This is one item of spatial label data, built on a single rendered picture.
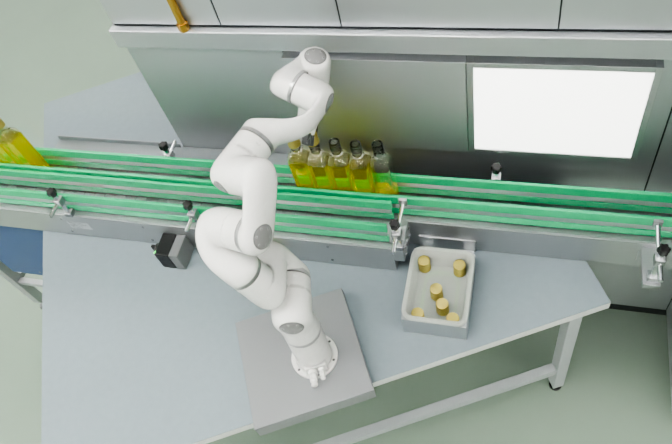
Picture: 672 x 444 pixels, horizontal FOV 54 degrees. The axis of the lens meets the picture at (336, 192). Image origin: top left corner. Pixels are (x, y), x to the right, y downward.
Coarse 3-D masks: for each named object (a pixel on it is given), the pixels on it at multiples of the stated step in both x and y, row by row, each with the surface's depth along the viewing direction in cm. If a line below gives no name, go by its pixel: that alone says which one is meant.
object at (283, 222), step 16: (0, 192) 212; (16, 192) 209; (32, 192) 207; (80, 208) 209; (96, 208) 206; (112, 208) 204; (128, 208) 202; (144, 208) 199; (160, 208) 197; (176, 208) 194; (208, 208) 191; (288, 224) 188; (304, 224) 185; (320, 224) 183; (336, 224) 181; (352, 224) 180; (368, 224) 178; (384, 224) 177; (384, 240) 183
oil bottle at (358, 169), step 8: (368, 152) 178; (352, 160) 176; (360, 160) 175; (368, 160) 176; (352, 168) 177; (360, 168) 176; (368, 168) 177; (352, 176) 180; (360, 176) 179; (368, 176) 178; (352, 184) 183; (360, 184) 182; (368, 184) 181; (368, 192) 184
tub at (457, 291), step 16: (416, 256) 185; (432, 256) 186; (448, 256) 184; (464, 256) 183; (416, 272) 186; (432, 272) 188; (448, 272) 187; (416, 288) 186; (448, 288) 184; (464, 288) 183; (416, 304) 183; (432, 304) 182; (464, 304) 177; (416, 320) 173; (432, 320) 172; (448, 320) 171; (464, 320) 170
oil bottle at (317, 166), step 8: (328, 152) 180; (312, 160) 179; (320, 160) 178; (312, 168) 181; (320, 168) 180; (312, 176) 184; (320, 176) 183; (328, 176) 183; (320, 184) 186; (328, 184) 186
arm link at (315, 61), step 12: (312, 48) 150; (300, 60) 148; (312, 60) 148; (324, 60) 148; (276, 72) 146; (288, 72) 145; (300, 72) 146; (312, 72) 148; (324, 72) 149; (276, 84) 145; (288, 84) 144; (288, 96) 145
